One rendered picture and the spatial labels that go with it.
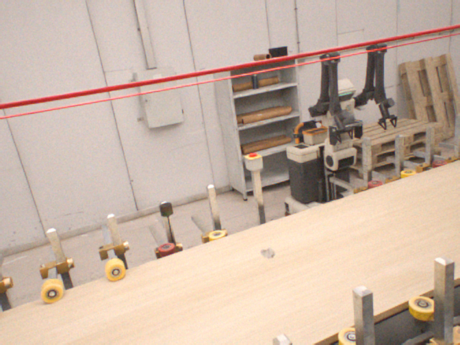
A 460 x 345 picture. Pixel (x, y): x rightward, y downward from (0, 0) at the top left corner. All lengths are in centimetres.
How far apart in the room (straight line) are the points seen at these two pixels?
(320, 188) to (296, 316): 233
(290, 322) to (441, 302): 45
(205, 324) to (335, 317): 43
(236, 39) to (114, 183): 220
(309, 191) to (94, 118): 239
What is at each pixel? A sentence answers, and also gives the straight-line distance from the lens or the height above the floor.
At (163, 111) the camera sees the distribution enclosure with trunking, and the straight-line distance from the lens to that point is 430.
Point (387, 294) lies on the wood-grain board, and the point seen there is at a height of 90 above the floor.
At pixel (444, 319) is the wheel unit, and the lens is 134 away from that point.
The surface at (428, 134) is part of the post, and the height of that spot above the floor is 106.
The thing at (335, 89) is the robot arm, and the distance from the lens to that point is 297.
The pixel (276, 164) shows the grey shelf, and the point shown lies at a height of 18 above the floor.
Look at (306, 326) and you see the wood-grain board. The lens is 136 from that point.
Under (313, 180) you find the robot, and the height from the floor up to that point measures 50.
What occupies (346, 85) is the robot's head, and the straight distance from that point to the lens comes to 329.
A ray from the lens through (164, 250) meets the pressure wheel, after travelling 190.
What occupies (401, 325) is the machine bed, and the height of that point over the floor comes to 75.
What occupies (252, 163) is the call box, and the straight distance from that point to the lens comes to 198.
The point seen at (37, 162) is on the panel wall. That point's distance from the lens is 451.
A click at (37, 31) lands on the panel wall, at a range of 441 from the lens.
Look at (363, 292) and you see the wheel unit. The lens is 107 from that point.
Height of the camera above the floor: 178
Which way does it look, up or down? 18 degrees down
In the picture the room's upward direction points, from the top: 9 degrees counter-clockwise
